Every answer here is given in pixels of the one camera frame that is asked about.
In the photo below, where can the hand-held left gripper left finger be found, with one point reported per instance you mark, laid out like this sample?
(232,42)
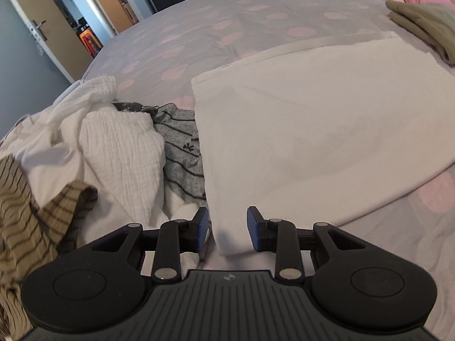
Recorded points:
(202,227)

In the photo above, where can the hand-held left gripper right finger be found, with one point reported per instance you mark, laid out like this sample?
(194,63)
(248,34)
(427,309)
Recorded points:
(253,227)

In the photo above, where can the white t-shirt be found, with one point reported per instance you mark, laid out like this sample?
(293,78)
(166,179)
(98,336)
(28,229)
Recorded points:
(312,131)

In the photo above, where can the grey striped garment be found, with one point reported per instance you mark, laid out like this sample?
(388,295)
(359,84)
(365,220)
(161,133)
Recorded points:
(181,149)

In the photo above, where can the white crinkled muslin garment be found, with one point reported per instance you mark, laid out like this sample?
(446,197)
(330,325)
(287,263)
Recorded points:
(121,149)

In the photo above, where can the olive striped garment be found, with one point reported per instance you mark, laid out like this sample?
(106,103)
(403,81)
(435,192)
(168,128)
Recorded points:
(25,227)

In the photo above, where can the plain white garment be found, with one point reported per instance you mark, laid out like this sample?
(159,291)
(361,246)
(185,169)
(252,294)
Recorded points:
(46,142)

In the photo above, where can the bed with dotted grey sheet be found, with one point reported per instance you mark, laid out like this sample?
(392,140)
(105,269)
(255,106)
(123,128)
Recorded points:
(199,39)

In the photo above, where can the wooden hallway door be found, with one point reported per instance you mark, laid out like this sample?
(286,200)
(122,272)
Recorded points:
(113,3)

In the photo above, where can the beige room door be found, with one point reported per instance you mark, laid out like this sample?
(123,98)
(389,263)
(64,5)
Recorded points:
(46,14)

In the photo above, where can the folded olive garment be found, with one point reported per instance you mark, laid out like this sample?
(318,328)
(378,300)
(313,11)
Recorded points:
(426,25)

